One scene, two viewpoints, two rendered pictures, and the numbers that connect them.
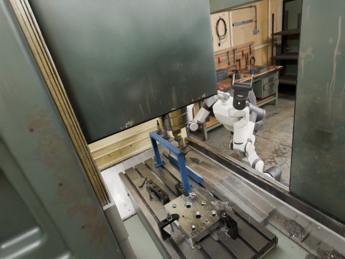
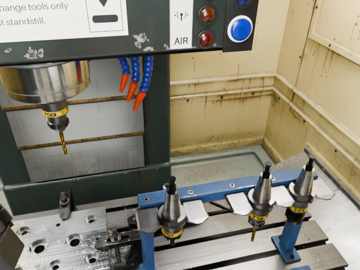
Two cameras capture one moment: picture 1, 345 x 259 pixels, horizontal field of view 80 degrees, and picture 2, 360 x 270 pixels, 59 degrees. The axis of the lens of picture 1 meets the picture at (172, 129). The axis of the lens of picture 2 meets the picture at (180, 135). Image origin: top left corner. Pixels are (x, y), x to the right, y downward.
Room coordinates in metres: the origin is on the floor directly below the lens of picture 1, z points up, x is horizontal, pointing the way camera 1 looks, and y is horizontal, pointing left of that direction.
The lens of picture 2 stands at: (1.35, -0.53, 1.78)
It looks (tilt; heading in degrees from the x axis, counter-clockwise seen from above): 34 degrees down; 102
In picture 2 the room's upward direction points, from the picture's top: 1 degrees clockwise
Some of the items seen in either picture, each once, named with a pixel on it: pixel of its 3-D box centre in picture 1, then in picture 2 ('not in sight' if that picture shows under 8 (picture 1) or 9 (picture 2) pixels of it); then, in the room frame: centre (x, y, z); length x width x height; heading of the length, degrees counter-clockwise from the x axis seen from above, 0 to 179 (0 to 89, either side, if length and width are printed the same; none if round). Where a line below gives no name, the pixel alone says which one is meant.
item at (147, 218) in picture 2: (186, 150); (148, 220); (1.19, -0.06, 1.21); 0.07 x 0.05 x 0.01; 116
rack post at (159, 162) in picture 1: (155, 150); (295, 217); (1.56, 0.18, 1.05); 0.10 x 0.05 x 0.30; 116
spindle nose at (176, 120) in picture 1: (173, 113); (43, 56); (0.98, -0.02, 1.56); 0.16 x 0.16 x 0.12
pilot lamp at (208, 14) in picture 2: not in sight; (207, 14); (1.30, -0.10, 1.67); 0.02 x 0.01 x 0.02; 26
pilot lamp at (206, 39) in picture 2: not in sight; (206, 39); (1.30, -0.10, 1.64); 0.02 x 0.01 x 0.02; 26
